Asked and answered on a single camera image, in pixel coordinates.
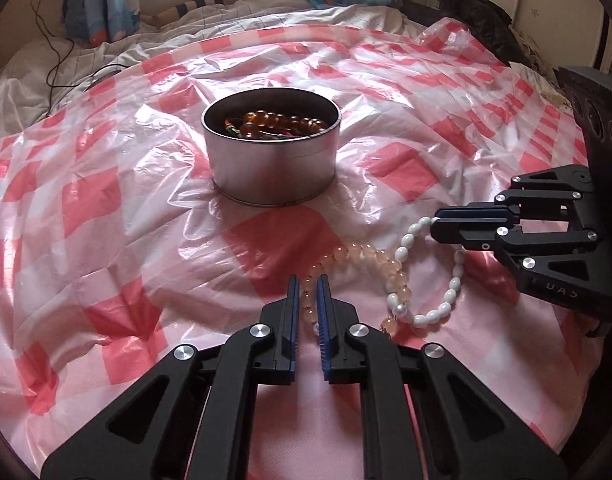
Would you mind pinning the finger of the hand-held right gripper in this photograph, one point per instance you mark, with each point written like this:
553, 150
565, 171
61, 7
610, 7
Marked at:
465, 214
455, 232

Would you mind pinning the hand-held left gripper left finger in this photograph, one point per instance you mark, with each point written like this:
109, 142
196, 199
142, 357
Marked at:
292, 320

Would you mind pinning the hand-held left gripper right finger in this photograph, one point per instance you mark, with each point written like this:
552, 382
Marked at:
325, 320

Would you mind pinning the round metal tin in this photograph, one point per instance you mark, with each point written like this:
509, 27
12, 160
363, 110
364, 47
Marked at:
271, 170

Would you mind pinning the dark cloth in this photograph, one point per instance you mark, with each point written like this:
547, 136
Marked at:
475, 15

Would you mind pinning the red white checkered plastic sheet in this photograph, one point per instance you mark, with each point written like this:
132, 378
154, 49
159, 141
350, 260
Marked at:
136, 170

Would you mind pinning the striped cloth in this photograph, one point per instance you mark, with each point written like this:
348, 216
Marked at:
196, 6

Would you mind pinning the whale print curtain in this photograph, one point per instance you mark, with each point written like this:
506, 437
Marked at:
106, 0

